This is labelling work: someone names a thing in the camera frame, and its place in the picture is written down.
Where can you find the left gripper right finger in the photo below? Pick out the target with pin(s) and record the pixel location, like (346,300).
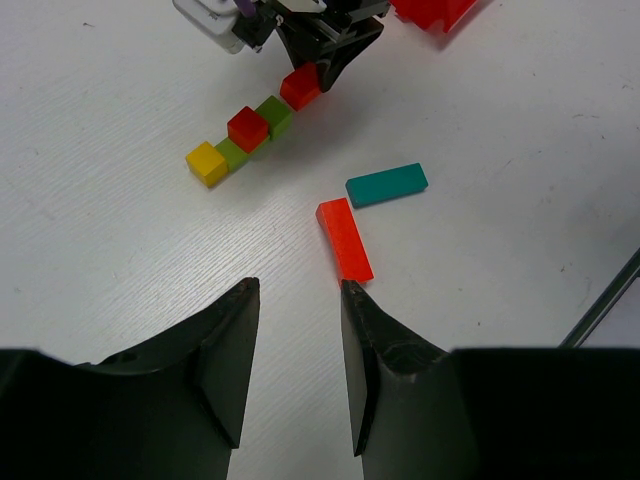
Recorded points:
(419,412)

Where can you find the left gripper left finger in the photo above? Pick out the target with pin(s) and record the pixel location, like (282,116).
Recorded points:
(171,407)

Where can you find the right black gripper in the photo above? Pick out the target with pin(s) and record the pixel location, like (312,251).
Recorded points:
(309,28)

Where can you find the short red wood block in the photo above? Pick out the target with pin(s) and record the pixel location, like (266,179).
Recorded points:
(301,87)

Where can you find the small green wood cube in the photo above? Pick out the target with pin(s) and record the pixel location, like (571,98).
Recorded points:
(277,114)

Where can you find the red plastic bin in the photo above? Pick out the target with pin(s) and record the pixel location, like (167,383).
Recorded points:
(424,13)

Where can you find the small red wood cube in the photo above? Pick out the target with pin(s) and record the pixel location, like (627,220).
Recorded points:
(247,129)

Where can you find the long green wood block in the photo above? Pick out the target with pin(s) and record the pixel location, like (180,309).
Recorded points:
(234,155)

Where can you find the teal long wood block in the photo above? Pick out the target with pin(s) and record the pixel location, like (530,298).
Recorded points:
(386,185)

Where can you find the yellow wood cube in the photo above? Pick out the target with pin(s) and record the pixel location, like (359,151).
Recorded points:
(207,164)

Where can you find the long red wood block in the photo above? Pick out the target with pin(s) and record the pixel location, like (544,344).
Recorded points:
(338,224)

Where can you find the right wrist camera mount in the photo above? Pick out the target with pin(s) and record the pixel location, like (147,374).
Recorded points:
(215,19)

